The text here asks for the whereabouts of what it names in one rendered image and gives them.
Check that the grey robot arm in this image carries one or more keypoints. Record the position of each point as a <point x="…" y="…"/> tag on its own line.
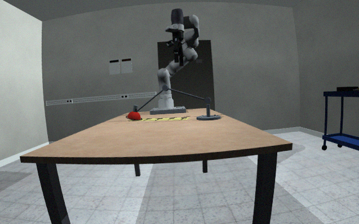
<point x="179" y="23"/>

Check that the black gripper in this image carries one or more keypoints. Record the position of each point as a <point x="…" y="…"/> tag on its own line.
<point x="178" y="52"/>

